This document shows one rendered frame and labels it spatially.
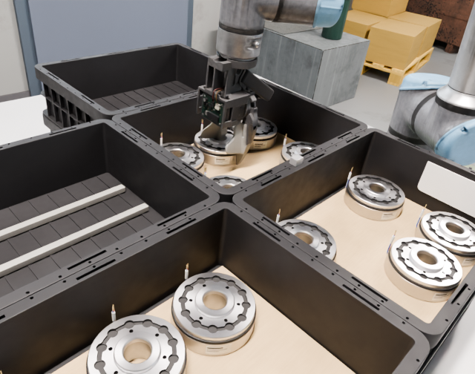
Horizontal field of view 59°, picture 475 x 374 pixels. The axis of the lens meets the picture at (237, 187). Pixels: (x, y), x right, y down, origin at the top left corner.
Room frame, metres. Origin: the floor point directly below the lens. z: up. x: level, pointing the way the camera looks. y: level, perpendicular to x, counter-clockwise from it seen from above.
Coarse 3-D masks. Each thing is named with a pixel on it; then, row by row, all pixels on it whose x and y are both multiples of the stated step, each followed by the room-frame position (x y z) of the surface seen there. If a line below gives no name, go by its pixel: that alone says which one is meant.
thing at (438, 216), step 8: (424, 216) 0.59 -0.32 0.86; (432, 216) 0.59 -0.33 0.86; (440, 216) 0.60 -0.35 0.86; (448, 216) 0.60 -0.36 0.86; (456, 216) 0.60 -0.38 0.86; (424, 224) 0.56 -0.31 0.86; (432, 224) 0.57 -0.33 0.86; (464, 224) 0.58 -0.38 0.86; (472, 224) 0.58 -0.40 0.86; (432, 232) 0.54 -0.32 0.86; (440, 232) 0.55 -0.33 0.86; (472, 232) 0.56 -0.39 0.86; (440, 240) 0.52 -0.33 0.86; (448, 240) 0.53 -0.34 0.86; (456, 240) 0.53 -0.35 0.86; (464, 240) 0.53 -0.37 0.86; (472, 240) 0.54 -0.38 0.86; (448, 248) 0.51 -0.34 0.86; (456, 248) 0.51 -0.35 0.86; (464, 248) 0.51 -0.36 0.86; (472, 248) 0.52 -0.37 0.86
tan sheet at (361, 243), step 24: (312, 216) 0.59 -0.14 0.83; (336, 216) 0.60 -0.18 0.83; (360, 216) 0.61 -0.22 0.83; (408, 216) 0.63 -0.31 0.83; (336, 240) 0.53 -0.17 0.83; (360, 240) 0.54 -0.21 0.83; (384, 240) 0.55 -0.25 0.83; (360, 264) 0.48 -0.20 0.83; (384, 288) 0.44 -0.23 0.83; (432, 312) 0.40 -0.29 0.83
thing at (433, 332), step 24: (336, 144) 0.67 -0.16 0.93; (408, 144) 0.71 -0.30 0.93; (288, 168) 0.57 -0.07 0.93; (456, 168) 0.65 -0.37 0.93; (240, 192) 0.49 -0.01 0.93; (264, 216) 0.44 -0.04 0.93; (288, 240) 0.40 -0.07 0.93; (336, 264) 0.37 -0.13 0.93; (360, 288) 0.33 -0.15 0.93; (456, 288) 0.35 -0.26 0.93; (408, 312) 0.31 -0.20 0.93; (456, 312) 0.32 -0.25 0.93; (432, 336) 0.28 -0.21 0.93
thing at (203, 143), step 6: (198, 132) 0.78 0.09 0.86; (228, 132) 0.80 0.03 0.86; (198, 138) 0.75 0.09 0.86; (204, 138) 0.76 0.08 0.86; (198, 144) 0.73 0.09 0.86; (204, 144) 0.74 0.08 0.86; (210, 144) 0.74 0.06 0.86; (204, 150) 0.72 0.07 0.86; (210, 150) 0.71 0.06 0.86; (216, 150) 0.72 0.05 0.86; (222, 150) 0.72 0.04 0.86
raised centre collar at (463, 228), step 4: (444, 220) 0.57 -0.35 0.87; (448, 220) 0.57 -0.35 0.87; (452, 220) 0.58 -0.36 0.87; (456, 220) 0.58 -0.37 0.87; (440, 224) 0.56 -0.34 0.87; (444, 224) 0.56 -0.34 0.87; (448, 224) 0.57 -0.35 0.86; (452, 224) 0.57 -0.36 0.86; (456, 224) 0.57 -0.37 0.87; (460, 224) 0.57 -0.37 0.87; (440, 228) 0.55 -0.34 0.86; (444, 228) 0.55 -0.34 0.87; (460, 228) 0.56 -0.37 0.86; (464, 228) 0.56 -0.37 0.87; (444, 232) 0.54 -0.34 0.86; (448, 232) 0.54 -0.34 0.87; (452, 232) 0.54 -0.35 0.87; (464, 232) 0.55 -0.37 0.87; (468, 232) 0.55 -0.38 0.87; (448, 236) 0.54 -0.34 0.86; (452, 236) 0.54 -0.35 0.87; (456, 236) 0.53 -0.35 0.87; (460, 236) 0.54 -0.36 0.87; (464, 236) 0.54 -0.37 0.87; (468, 236) 0.54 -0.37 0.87
